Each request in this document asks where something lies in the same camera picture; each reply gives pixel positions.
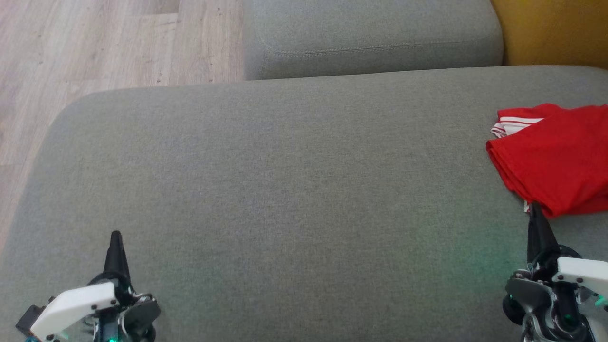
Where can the yellow upholstered panel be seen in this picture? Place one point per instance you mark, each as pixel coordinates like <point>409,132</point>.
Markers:
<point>555,28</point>

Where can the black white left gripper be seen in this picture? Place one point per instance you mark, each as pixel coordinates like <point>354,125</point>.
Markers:
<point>76,304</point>

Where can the large grey sofa seat cushion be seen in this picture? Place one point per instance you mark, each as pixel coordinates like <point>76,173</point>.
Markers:
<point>285,190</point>

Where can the small grey sofa cushion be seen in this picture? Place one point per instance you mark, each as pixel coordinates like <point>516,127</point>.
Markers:
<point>370,33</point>

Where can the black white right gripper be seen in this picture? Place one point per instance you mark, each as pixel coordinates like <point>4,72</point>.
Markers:
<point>584,275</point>

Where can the red and white t-shirt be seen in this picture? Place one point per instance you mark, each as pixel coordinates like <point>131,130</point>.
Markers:
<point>560,161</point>

